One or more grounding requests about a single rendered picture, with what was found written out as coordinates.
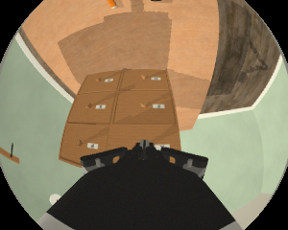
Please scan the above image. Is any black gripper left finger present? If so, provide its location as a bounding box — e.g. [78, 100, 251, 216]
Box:
[80, 140, 145, 174]

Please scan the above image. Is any brown wooden drawer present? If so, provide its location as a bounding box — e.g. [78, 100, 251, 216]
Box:
[68, 93, 116, 125]
[120, 70, 169, 91]
[60, 125, 109, 163]
[114, 92, 175, 125]
[107, 124, 180, 150]
[79, 71, 122, 94]

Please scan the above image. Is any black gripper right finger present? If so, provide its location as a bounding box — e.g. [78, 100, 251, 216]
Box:
[144, 140, 208, 179]

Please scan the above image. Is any brown wooden chest of drawers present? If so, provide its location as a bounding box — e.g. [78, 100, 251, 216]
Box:
[59, 70, 179, 168]

